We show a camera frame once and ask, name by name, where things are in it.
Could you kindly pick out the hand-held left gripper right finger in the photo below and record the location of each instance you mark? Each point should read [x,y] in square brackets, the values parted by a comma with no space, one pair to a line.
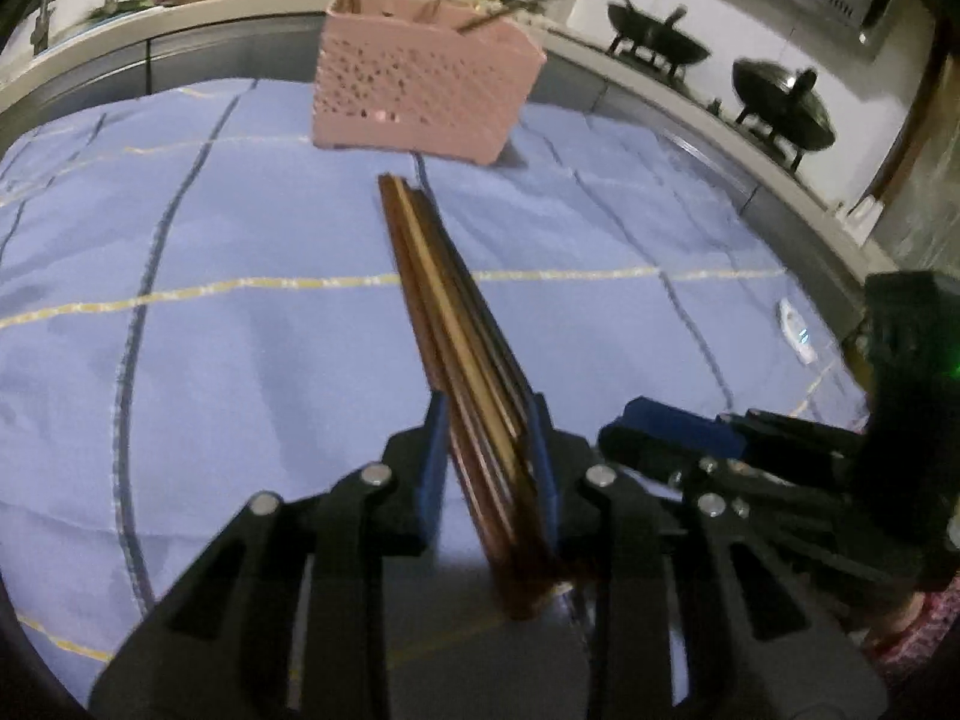
[544,480]

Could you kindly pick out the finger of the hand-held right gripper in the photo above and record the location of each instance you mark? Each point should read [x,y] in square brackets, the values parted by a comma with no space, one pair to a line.
[675,424]
[795,495]

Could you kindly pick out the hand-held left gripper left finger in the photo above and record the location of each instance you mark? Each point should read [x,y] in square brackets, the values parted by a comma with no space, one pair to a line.
[433,465]

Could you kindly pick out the pink perforated plastic basket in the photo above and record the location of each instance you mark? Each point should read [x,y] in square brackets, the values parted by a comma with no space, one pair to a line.
[420,90]

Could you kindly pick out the person's right forearm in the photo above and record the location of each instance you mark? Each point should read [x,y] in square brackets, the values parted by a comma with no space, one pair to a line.
[930,630]

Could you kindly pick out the white round-button device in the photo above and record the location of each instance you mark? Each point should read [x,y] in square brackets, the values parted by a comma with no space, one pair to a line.
[795,331]

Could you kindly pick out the small white container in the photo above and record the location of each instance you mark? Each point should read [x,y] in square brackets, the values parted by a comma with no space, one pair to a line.
[862,216]

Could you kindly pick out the blue checked cloth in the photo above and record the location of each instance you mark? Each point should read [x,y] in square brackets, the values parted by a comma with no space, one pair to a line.
[225,390]

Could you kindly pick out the black wok with lid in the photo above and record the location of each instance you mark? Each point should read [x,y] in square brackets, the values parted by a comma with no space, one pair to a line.
[784,109]

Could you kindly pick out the black wok with spatula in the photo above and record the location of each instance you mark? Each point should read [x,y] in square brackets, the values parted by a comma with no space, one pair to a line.
[652,34]

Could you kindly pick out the metal sink faucet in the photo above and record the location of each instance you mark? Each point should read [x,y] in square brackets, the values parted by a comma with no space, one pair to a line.
[43,7]

